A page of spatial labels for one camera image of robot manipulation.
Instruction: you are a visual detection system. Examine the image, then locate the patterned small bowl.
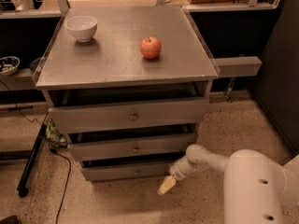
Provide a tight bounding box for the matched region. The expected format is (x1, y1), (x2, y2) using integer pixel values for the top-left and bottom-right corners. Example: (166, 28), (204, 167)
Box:
(0, 56), (20, 76)

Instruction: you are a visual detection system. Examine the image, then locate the grey middle drawer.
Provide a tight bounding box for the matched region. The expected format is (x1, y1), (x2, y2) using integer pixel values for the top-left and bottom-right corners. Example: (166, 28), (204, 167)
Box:
(68, 133), (197, 161)

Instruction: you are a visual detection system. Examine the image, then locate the black floor cable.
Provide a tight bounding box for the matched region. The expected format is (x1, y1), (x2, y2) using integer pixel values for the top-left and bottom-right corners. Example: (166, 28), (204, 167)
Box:
(49, 147), (72, 224)

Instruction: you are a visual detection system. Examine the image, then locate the grey drawer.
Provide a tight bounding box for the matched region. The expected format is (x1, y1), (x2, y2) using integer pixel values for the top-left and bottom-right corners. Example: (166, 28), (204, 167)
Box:
(49, 97), (209, 133)
(68, 133), (197, 161)
(81, 160), (172, 182)

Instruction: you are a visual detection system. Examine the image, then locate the red apple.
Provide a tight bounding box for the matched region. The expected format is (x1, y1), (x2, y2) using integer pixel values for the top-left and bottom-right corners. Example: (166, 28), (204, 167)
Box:
(140, 36), (162, 60)

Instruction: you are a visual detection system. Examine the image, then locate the grey drawer cabinet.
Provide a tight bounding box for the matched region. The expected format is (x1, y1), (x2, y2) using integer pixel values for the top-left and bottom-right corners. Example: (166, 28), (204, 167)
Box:
(36, 6), (218, 169)

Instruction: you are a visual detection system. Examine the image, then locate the grey side shelf beam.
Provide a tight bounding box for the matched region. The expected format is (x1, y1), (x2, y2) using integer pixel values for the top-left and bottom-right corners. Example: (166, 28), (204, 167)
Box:
(215, 56), (262, 77)

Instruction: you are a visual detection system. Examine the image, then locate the grey bottom drawer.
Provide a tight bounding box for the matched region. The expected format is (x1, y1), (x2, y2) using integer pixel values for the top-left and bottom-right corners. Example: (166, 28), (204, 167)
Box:
(81, 160), (172, 182)

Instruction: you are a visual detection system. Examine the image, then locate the white ceramic bowl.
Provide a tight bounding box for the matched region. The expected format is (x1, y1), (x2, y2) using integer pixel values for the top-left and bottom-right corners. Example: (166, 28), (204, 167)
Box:
(64, 16), (98, 42)

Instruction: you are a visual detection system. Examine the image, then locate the grey top drawer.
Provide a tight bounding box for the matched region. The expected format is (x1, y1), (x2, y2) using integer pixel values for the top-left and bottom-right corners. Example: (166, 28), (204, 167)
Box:
(49, 97), (209, 133)

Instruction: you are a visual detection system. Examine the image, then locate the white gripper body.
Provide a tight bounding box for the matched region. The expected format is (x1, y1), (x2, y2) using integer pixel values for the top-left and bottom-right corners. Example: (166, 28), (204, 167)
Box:
(169, 156), (201, 181)

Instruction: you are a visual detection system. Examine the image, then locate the black metal bar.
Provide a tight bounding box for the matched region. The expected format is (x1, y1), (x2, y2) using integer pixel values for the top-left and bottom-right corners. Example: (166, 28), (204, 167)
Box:
(17, 124), (47, 197)

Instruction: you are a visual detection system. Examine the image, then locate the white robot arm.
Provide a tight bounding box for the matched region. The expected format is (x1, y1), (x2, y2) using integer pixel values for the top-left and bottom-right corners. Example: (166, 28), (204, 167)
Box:
(158, 144), (299, 224)

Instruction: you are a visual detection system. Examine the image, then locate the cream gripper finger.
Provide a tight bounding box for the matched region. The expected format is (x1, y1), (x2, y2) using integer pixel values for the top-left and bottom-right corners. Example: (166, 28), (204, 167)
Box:
(158, 175), (176, 195)

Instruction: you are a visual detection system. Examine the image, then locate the green snack bag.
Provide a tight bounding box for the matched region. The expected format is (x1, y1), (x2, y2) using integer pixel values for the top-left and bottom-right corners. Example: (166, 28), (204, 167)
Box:
(46, 120), (67, 148)

